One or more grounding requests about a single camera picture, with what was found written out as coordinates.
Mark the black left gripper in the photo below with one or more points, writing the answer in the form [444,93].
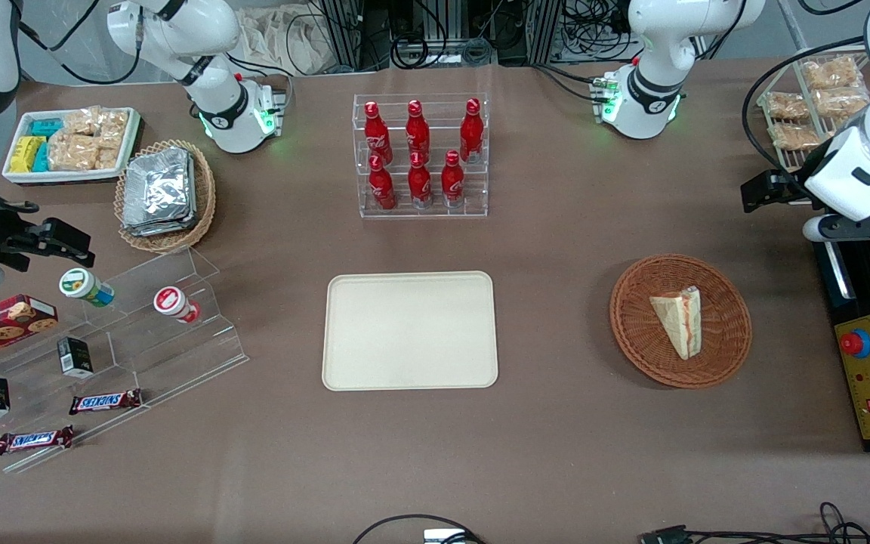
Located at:
[785,186]

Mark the triangle sandwich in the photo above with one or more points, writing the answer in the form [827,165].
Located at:
[678,317]

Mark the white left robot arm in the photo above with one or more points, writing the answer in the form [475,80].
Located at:
[654,83]

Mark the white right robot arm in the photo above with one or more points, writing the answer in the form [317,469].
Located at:
[216,98]

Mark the light wicker basket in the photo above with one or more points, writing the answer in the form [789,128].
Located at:
[205,204]

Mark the brown wicker basket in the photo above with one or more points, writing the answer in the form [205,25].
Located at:
[631,325]

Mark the cream plastic tray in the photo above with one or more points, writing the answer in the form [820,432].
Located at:
[408,332]

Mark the green lid yogurt cup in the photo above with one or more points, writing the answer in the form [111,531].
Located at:
[81,285]

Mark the beige cracker bag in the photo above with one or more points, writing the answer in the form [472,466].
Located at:
[108,153]
[72,153]
[831,73]
[843,103]
[81,121]
[794,137]
[786,106]
[114,123]

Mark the white rectangular bin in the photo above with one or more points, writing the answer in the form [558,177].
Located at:
[65,176]

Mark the teal snack pack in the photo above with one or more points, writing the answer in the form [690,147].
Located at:
[41,159]
[47,127]

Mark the yellow snack pack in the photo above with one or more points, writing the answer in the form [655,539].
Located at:
[26,153]

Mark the silver foil packet stack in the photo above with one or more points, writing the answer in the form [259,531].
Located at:
[159,193]

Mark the small black carton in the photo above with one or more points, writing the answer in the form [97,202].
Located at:
[75,357]

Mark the red lid yogurt cup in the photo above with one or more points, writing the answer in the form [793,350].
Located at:
[172,302]

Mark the clear acrylic stepped stand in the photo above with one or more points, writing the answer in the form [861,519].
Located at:
[171,355]

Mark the Snickers chocolate bar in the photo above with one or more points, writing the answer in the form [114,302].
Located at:
[105,402]
[33,440]

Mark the red emergency stop button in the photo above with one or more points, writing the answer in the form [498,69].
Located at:
[854,344]

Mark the black control box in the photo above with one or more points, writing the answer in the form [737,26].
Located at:
[869,393]

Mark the clear acrylic bottle rack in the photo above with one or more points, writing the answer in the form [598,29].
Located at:
[473,198]

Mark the red cola bottle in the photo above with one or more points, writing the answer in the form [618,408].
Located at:
[471,132]
[376,136]
[420,185]
[382,189]
[452,183]
[418,132]

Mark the beige cloth bag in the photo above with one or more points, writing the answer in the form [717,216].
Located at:
[284,38]

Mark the aluminium frame rack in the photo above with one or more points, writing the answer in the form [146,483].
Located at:
[344,30]

